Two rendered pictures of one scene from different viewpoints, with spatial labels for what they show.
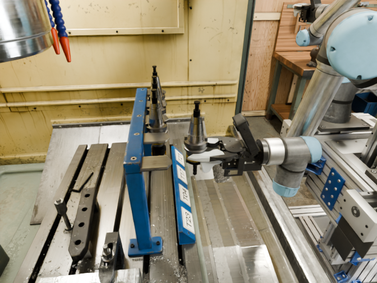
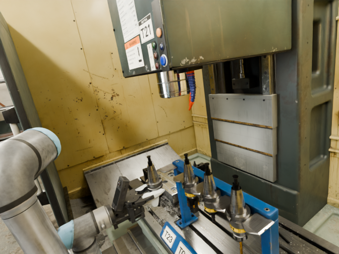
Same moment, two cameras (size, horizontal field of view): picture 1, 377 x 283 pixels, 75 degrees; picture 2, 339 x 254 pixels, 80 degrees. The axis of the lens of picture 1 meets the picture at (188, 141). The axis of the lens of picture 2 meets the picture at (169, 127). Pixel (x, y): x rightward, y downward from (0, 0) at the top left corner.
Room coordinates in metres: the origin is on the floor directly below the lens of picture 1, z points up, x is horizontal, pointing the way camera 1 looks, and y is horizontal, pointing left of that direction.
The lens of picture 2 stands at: (1.21, -0.20, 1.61)
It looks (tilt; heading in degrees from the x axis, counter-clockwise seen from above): 15 degrees down; 157
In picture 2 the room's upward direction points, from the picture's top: 9 degrees counter-clockwise
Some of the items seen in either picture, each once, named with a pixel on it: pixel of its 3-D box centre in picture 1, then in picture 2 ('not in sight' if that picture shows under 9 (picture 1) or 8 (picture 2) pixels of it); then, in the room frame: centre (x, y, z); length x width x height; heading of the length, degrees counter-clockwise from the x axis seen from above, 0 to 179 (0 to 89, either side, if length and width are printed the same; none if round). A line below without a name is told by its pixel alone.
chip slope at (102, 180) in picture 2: not in sight; (146, 179); (-0.36, 0.16, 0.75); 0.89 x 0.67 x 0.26; 96
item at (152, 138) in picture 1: (156, 137); (181, 177); (0.56, 0.09, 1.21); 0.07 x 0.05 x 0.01; 96
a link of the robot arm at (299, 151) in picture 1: (297, 151); (78, 231); (0.56, -0.30, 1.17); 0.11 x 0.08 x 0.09; 96
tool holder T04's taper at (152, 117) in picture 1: (155, 113); (188, 171); (0.62, 0.09, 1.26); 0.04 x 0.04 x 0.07
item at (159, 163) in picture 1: (156, 163); (167, 168); (0.45, 0.07, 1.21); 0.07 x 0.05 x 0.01; 96
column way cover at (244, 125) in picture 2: not in sight; (240, 133); (0.25, 0.68, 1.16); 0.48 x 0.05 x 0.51; 6
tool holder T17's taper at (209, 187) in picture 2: (155, 97); (209, 183); (0.73, 0.10, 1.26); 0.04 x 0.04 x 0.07
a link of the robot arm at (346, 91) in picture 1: (345, 81); not in sight; (1.04, -0.68, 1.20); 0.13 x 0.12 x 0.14; 109
